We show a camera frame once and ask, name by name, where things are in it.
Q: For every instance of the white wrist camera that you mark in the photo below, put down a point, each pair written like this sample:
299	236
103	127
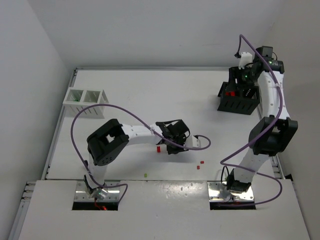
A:
245	59
193	142

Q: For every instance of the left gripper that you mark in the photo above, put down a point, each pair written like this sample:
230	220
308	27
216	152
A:
175	146

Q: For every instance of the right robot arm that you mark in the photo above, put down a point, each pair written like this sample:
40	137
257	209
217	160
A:
274	131

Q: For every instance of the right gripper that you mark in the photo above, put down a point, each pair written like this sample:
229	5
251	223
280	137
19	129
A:
238	83

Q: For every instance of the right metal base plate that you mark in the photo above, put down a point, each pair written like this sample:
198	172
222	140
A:
218	193

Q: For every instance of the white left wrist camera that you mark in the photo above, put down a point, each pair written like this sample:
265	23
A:
193	142

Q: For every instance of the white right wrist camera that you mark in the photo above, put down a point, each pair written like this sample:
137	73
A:
245	59

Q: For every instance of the white two-compartment container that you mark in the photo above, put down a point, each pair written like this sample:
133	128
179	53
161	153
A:
87	97

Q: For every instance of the black container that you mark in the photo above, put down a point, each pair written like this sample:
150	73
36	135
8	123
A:
244	102

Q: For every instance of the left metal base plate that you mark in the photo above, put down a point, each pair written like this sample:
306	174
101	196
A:
110	194

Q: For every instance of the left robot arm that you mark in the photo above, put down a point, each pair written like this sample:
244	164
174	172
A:
106	143

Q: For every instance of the red long lego brick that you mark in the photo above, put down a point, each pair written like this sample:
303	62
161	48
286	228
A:
232	94

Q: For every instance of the metal base plate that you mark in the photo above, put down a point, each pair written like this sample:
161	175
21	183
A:
110	194
218	193

